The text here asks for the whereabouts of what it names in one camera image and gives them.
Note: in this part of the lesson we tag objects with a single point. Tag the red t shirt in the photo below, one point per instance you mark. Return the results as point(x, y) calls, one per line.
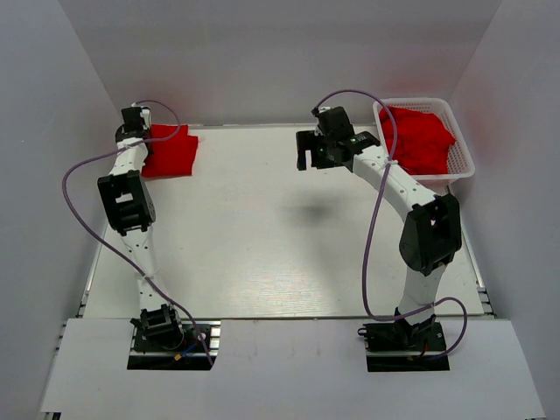
point(172, 158)

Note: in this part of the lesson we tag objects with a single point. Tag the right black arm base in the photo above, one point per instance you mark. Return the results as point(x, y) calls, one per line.
point(388, 350)

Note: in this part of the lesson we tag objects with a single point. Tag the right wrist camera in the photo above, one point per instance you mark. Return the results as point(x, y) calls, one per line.
point(316, 112)

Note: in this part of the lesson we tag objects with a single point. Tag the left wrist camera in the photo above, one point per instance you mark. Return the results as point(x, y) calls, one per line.
point(136, 118)

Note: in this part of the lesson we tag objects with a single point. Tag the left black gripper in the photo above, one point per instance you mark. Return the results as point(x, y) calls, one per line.
point(144, 129)

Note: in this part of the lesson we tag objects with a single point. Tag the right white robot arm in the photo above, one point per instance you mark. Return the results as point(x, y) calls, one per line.
point(431, 233)

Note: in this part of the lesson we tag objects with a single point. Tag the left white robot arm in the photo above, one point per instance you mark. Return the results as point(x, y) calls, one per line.
point(130, 211)

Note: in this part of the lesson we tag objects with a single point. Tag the red shirts in basket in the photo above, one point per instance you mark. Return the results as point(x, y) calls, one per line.
point(423, 142)

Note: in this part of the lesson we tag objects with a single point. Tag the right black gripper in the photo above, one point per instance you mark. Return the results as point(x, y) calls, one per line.
point(308, 141)

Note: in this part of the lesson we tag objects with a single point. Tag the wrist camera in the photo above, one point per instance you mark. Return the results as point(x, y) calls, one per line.
point(316, 112)
point(136, 118)

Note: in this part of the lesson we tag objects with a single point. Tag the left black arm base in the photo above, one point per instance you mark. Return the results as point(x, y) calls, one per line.
point(186, 352)

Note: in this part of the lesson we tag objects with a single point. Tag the white plastic basket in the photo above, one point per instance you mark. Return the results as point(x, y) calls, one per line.
point(459, 162)

